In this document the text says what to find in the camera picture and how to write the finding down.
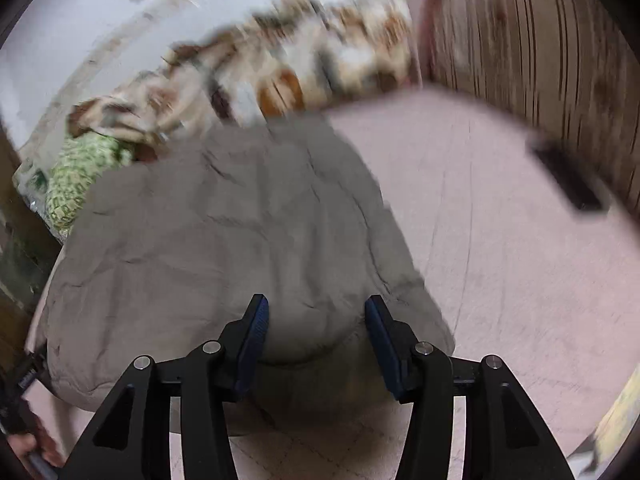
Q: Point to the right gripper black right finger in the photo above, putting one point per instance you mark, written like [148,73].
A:
[505,435]

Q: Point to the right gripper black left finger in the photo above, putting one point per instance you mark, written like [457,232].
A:
[128,436]

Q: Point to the grey hooded puffer jacket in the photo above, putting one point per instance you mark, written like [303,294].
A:
[164,255]

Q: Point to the person left hand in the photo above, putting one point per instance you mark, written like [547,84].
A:
[39,440]

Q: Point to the pink quilted bed sheet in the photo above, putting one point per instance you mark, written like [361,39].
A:
[515,271]

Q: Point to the wooden glass door wardrobe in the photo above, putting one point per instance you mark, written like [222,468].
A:
[28,253]

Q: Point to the black smartphone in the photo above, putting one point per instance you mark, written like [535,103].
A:
[577,183]

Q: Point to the green white patterned pillow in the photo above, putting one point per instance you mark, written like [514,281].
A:
[81,162]

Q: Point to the striped beige cushion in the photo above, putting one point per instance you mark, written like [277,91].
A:
[563,66]

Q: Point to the beige leaf print blanket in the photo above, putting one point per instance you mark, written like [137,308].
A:
[299,55]

